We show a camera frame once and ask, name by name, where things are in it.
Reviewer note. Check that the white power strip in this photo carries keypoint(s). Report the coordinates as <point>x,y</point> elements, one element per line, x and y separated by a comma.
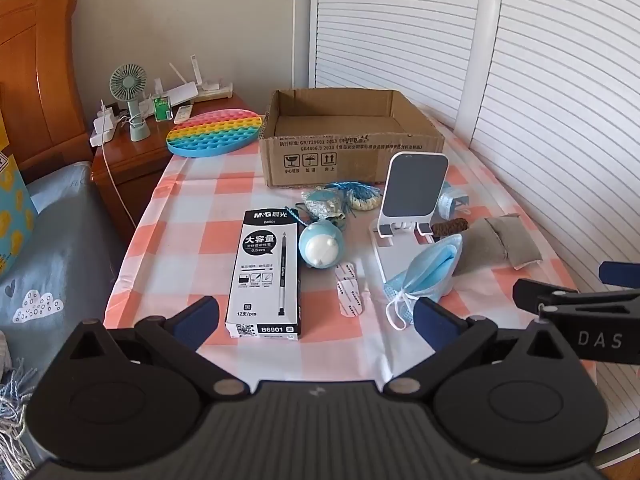
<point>105,127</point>

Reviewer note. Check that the green card holder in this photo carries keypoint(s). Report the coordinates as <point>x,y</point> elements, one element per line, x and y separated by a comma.
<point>162,107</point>

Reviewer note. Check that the grey cloth pouch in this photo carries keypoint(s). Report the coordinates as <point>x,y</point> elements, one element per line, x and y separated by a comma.
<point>477,252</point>

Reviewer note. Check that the brown cardboard box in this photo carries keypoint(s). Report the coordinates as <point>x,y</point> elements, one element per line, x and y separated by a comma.
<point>320,160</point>

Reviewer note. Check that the blue tape roll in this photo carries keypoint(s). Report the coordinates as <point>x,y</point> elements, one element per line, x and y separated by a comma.
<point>450,202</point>

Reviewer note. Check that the cream scrunchie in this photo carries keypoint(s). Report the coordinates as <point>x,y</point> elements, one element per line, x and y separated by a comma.
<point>366,204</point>

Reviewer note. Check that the brown scrunchie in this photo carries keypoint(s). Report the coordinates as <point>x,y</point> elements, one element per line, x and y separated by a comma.
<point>450,228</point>

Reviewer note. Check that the fringed grey scarf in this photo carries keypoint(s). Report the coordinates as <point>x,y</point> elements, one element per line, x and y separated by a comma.
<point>10,410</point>

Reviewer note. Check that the green desk fan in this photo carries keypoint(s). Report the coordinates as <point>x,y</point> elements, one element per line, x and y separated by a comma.
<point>131,85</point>

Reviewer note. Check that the pink checkered tablecloth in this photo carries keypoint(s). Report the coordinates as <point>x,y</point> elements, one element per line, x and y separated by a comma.
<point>185,220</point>

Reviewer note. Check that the blue face mask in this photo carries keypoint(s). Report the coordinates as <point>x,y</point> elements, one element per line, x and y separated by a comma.
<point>430,272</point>

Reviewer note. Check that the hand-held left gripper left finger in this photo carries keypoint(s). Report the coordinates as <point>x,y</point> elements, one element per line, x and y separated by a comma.
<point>200,316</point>

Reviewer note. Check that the white remote control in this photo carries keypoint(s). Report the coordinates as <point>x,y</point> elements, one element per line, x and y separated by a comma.
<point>183,114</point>

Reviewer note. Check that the blue and white plush ball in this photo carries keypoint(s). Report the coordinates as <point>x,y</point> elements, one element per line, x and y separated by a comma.
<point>320,245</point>

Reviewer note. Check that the grey-blue bedsheet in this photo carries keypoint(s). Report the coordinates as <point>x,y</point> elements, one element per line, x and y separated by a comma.
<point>65,260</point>

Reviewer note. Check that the white louvred wardrobe door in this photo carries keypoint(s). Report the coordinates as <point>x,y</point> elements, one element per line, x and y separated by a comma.
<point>570,85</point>
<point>390,25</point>

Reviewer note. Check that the white phone stand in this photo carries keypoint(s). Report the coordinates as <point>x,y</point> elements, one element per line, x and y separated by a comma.
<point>412,185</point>

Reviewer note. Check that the blue tasselled sequin toy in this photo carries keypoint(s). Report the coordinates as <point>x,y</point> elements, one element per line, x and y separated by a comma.
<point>322,203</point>

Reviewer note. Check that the wooden bed headboard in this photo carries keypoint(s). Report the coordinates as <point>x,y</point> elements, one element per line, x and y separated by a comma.
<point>35,90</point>

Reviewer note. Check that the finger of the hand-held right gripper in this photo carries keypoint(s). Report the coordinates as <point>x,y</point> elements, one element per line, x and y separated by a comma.
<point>620,274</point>
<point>555,296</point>

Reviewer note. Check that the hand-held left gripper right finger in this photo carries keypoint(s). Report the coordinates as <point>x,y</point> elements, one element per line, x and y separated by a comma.
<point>432,321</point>

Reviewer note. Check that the wooden nightstand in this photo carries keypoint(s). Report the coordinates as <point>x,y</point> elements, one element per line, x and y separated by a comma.
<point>135,165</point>

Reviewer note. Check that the round rainbow pop-it toy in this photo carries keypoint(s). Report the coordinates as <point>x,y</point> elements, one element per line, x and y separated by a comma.
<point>215,132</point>

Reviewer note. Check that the black and white pen box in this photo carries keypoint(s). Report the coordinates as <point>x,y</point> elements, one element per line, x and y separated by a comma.
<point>265,280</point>

